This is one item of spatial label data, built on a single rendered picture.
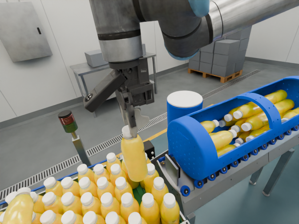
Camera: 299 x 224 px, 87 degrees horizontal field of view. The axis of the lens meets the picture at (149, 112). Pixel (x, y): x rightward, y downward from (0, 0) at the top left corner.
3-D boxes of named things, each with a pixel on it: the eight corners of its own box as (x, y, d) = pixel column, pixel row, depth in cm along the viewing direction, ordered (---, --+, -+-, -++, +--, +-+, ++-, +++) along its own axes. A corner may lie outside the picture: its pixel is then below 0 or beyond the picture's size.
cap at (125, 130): (120, 137, 45) (119, 132, 44) (126, 129, 48) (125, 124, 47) (133, 138, 44) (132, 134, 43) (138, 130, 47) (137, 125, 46)
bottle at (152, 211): (155, 213, 68) (152, 187, 58) (164, 230, 62) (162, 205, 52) (141, 221, 65) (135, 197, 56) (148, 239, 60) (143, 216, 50)
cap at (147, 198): (150, 193, 56) (150, 190, 55) (155, 203, 53) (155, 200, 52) (140, 198, 55) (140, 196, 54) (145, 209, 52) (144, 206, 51)
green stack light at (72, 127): (78, 130, 80) (75, 122, 77) (65, 134, 78) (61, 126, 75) (77, 124, 85) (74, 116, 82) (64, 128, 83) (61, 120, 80)
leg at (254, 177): (256, 183, 167) (276, 139, 134) (253, 186, 165) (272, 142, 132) (251, 179, 171) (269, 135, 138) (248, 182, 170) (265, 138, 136)
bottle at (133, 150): (125, 180, 54) (113, 140, 44) (132, 163, 60) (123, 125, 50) (144, 184, 52) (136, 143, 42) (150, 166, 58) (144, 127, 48)
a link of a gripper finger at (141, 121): (154, 135, 44) (148, 105, 40) (135, 143, 42) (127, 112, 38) (149, 131, 46) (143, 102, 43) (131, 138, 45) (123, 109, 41)
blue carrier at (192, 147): (313, 126, 96) (335, 82, 82) (203, 194, 67) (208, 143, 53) (265, 108, 119) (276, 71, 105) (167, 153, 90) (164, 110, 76)
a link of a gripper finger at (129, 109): (138, 128, 39) (131, 94, 36) (132, 130, 39) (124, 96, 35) (132, 122, 43) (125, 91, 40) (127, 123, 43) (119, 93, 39)
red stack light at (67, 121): (75, 122, 77) (72, 115, 75) (61, 126, 75) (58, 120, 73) (74, 116, 82) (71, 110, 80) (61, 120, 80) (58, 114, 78)
